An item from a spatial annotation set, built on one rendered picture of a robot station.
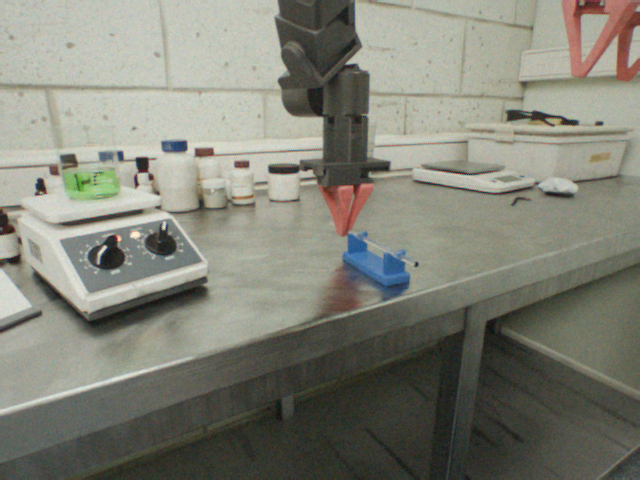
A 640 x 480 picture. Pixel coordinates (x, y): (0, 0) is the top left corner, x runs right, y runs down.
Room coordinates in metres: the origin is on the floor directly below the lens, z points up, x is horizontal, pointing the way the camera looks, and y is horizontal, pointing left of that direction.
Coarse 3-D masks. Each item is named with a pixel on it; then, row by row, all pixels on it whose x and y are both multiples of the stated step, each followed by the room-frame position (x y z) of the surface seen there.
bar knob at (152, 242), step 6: (162, 222) 0.43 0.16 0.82; (162, 228) 0.42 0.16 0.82; (150, 234) 0.43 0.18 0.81; (156, 234) 0.43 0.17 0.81; (162, 234) 0.41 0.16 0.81; (150, 240) 0.42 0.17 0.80; (156, 240) 0.42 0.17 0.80; (162, 240) 0.41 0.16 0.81; (168, 240) 0.43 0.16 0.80; (174, 240) 0.43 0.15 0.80; (150, 246) 0.41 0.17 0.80; (156, 246) 0.41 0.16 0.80; (162, 246) 0.41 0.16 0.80; (168, 246) 0.42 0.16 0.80; (174, 246) 0.42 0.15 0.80; (156, 252) 0.41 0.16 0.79; (162, 252) 0.41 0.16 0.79; (168, 252) 0.41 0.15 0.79
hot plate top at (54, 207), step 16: (128, 192) 0.51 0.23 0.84; (144, 192) 0.51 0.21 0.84; (32, 208) 0.43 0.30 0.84; (48, 208) 0.42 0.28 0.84; (64, 208) 0.42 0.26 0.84; (80, 208) 0.42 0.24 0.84; (96, 208) 0.42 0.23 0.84; (112, 208) 0.43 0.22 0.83; (128, 208) 0.44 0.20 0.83; (144, 208) 0.46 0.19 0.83
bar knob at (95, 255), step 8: (112, 240) 0.38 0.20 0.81; (96, 248) 0.38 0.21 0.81; (104, 248) 0.37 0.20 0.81; (112, 248) 0.38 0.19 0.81; (88, 256) 0.37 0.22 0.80; (96, 256) 0.36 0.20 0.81; (104, 256) 0.36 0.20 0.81; (112, 256) 0.38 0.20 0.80; (120, 256) 0.38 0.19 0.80; (96, 264) 0.37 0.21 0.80; (104, 264) 0.37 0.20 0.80; (112, 264) 0.37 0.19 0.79; (120, 264) 0.38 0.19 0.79
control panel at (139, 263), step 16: (144, 224) 0.44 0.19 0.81; (176, 224) 0.46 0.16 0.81; (64, 240) 0.38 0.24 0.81; (80, 240) 0.39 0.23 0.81; (96, 240) 0.40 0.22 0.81; (128, 240) 0.41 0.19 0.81; (144, 240) 0.42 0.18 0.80; (176, 240) 0.44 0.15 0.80; (80, 256) 0.37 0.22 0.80; (128, 256) 0.39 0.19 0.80; (144, 256) 0.40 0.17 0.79; (160, 256) 0.41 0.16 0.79; (176, 256) 0.42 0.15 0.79; (192, 256) 0.42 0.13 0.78; (80, 272) 0.36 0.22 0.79; (96, 272) 0.36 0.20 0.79; (112, 272) 0.37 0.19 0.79; (128, 272) 0.37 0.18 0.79; (144, 272) 0.38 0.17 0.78; (160, 272) 0.39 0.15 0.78; (96, 288) 0.35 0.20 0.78
